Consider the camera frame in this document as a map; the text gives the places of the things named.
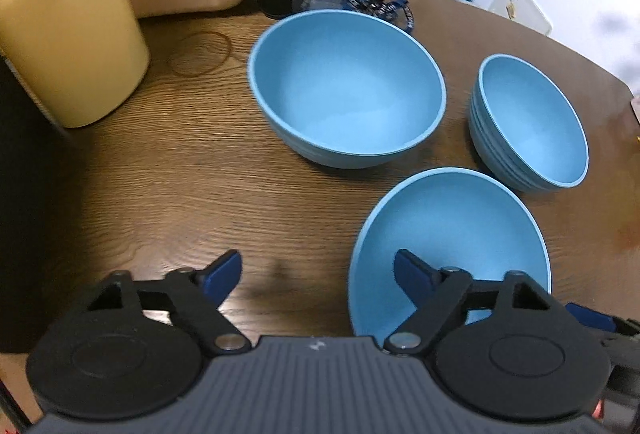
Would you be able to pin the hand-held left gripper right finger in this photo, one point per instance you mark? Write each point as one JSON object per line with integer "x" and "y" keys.
{"x": 412, "y": 271}

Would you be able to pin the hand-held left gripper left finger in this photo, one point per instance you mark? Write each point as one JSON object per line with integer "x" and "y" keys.
{"x": 222, "y": 271}

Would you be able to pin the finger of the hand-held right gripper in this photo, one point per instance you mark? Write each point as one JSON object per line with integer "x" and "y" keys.
{"x": 590, "y": 316}

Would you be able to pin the blue ribbed bowl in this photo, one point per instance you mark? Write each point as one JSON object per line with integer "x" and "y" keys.
{"x": 345, "y": 89}
{"x": 450, "y": 224}
{"x": 535, "y": 129}

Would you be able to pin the black paper bag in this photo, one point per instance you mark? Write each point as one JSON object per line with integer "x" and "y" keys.
{"x": 35, "y": 214}

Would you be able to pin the yellow thermos jug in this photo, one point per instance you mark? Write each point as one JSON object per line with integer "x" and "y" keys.
{"x": 75, "y": 54}

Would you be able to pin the white flat panel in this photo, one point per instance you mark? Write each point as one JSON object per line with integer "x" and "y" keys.
{"x": 522, "y": 4}

